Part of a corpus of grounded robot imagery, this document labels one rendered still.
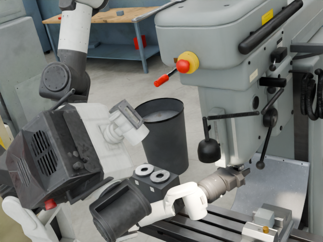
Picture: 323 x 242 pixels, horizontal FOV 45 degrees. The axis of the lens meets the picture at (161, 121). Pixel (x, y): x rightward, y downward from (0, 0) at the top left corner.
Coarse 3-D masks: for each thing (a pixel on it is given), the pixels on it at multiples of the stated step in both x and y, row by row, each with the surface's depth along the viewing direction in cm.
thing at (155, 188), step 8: (144, 168) 184; (152, 168) 182; (160, 168) 183; (136, 176) 181; (144, 176) 178; (152, 176) 176; (160, 176) 177; (168, 176) 174; (176, 176) 175; (136, 184) 182; (144, 184) 176; (152, 184) 173; (160, 184) 172; (168, 184) 172; (176, 184) 176; (144, 192) 180; (152, 192) 175; (160, 192) 170; (152, 200) 178; (160, 200) 173; (176, 208) 180
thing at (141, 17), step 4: (172, 0) 119; (176, 0) 117; (180, 0) 117; (184, 0) 118; (164, 4) 115; (168, 4) 114; (172, 4) 116; (156, 8) 112; (160, 8) 112; (164, 8) 113; (148, 12) 109; (152, 12) 109; (140, 16) 106; (144, 16) 107; (132, 20) 105; (136, 20) 104
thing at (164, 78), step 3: (174, 69) 121; (171, 72) 119; (174, 72) 120; (162, 75) 116; (165, 75) 116; (168, 75) 118; (171, 75) 119; (159, 78) 115; (162, 78) 115; (165, 78) 116; (168, 78) 117; (156, 81) 114; (159, 81) 114; (162, 81) 115; (165, 81) 116; (156, 84) 114; (159, 84) 114
